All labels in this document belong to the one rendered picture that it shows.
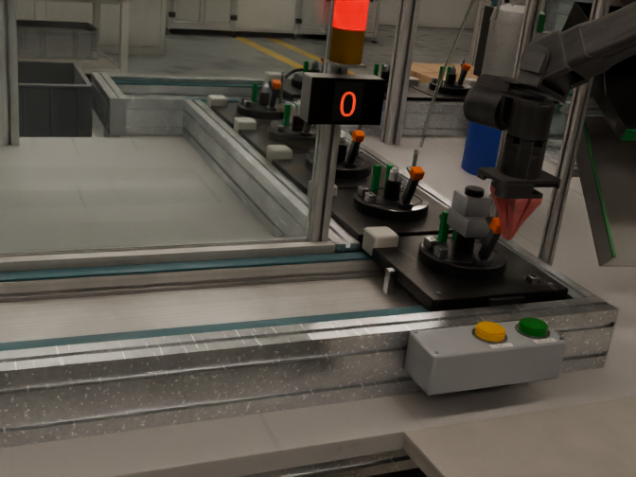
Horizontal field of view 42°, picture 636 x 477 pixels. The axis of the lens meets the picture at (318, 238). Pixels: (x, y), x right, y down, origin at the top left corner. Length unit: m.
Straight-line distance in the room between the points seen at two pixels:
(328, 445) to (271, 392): 0.10
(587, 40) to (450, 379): 0.47
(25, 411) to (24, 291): 0.27
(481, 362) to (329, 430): 0.22
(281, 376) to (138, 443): 0.19
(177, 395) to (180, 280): 0.28
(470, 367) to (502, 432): 0.10
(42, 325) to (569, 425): 0.72
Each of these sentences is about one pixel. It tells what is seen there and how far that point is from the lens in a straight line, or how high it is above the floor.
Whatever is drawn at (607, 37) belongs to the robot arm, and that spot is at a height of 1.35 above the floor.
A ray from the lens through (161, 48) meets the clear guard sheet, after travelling 1.23.
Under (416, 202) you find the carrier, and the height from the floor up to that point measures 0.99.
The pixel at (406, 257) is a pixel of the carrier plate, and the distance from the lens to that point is 1.33.
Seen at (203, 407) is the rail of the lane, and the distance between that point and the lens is 1.06.
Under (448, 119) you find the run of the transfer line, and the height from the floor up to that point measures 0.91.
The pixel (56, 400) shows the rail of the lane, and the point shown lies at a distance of 1.02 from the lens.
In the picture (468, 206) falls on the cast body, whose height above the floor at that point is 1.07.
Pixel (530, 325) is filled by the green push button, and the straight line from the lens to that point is 1.18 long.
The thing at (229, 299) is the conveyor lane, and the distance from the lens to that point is 1.25.
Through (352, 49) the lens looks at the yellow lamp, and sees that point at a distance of 1.26.
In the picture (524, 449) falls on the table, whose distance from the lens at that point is 1.12.
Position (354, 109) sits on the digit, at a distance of 1.28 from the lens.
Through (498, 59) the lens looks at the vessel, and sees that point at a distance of 2.22.
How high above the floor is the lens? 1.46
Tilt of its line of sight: 21 degrees down
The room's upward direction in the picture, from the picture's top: 6 degrees clockwise
